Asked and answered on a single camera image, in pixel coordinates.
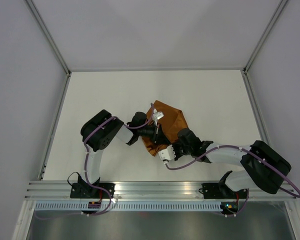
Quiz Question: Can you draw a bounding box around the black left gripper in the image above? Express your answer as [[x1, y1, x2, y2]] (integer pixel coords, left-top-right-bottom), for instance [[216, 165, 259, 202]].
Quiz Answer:
[[138, 124, 170, 146]]

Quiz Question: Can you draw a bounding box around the orange cloth napkin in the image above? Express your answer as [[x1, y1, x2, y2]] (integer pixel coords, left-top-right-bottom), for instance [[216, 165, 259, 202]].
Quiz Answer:
[[141, 100, 188, 157]]

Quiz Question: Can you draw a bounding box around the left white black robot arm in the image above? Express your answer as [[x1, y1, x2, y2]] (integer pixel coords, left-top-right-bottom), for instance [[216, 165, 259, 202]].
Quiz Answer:
[[80, 109, 170, 198]]

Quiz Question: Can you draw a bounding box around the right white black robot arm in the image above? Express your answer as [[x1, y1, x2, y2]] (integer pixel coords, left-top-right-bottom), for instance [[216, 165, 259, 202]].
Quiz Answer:
[[172, 128, 292, 198]]

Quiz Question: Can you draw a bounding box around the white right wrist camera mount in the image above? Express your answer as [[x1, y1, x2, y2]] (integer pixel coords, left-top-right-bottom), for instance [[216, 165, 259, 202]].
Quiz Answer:
[[158, 144, 176, 161]]

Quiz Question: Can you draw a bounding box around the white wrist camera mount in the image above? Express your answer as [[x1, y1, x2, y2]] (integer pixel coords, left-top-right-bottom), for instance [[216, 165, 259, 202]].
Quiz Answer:
[[152, 109, 165, 125], [158, 144, 176, 161]]

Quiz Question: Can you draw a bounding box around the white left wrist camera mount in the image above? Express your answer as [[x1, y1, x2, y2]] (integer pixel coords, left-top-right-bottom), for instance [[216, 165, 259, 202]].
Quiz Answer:
[[152, 109, 165, 125]]

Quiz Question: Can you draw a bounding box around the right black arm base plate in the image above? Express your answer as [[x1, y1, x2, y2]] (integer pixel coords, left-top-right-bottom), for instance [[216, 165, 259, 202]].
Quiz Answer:
[[198, 183, 248, 200]]

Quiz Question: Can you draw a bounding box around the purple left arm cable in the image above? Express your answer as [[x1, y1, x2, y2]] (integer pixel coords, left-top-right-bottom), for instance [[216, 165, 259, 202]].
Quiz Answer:
[[34, 102, 161, 221]]

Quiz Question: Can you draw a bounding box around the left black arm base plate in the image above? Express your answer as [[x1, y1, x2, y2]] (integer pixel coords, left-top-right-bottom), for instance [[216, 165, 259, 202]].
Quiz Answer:
[[70, 182, 115, 199]]

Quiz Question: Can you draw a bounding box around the white slotted cable duct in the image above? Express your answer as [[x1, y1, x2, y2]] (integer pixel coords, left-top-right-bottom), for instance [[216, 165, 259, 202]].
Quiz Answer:
[[35, 201, 222, 212]]

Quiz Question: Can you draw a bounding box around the aluminium front rail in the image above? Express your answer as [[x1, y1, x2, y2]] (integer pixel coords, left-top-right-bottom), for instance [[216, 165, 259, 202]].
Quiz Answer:
[[24, 180, 297, 201]]

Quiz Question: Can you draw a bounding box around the aluminium frame post left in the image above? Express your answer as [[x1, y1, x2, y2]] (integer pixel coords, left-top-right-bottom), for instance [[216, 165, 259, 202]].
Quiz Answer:
[[24, 0, 71, 77]]

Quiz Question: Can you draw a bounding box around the aluminium frame post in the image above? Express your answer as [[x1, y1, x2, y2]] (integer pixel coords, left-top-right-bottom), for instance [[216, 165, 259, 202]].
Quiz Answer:
[[242, 0, 290, 75], [24, 0, 71, 77]]

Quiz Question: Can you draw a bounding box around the aluminium frame post right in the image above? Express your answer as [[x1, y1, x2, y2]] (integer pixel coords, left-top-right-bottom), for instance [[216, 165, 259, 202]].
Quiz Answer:
[[242, 0, 290, 75]]

